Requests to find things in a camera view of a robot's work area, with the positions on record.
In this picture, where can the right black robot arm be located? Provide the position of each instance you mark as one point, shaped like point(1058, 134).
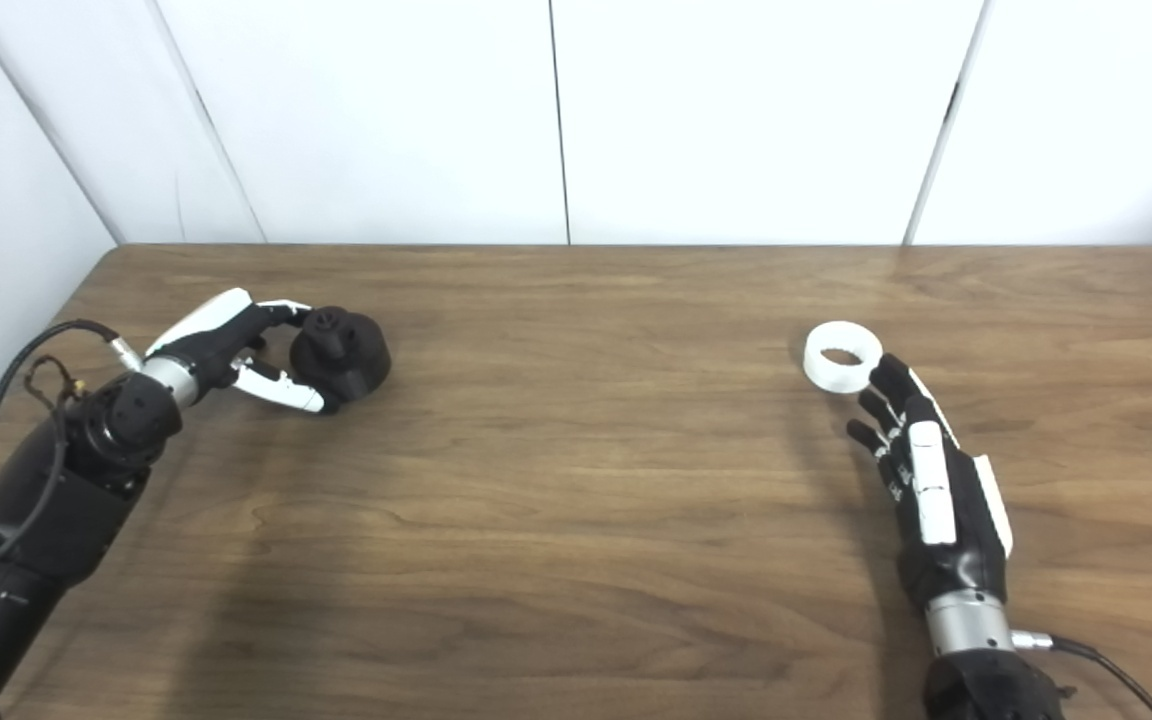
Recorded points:
point(986, 690)

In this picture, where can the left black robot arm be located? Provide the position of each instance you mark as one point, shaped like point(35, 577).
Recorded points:
point(46, 510)

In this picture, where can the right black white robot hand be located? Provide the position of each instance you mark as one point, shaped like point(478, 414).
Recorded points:
point(936, 500)

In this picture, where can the round black plastic part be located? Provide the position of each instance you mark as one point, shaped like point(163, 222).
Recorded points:
point(351, 365)

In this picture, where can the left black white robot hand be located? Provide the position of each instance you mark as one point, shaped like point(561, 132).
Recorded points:
point(211, 345)

